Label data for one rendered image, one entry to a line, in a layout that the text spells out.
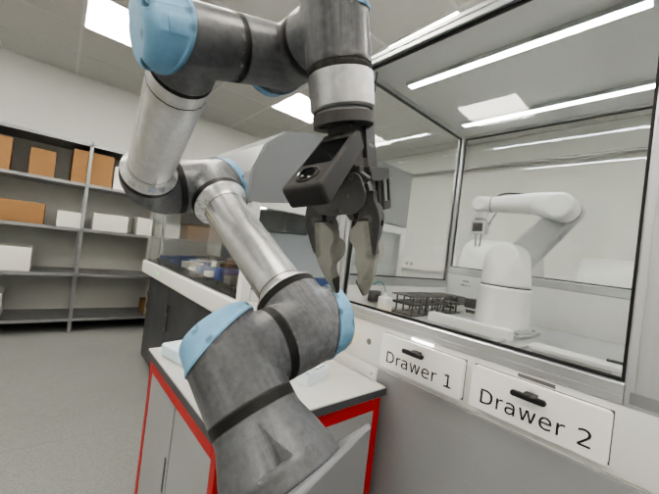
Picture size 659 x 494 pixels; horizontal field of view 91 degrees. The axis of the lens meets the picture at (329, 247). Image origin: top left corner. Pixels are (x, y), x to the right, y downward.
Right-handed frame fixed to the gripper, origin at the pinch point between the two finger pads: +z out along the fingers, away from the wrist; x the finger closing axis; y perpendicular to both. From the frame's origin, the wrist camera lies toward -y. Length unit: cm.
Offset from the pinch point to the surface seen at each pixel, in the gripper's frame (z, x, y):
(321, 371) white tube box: 46, 39, 48
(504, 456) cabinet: 57, -14, 49
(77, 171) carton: -57, 380, 130
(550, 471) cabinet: 56, -24, 46
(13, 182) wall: -51, 441, 94
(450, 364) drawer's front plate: 39, 0, 56
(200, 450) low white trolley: 47, 48, 8
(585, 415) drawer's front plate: 40, -30, 47
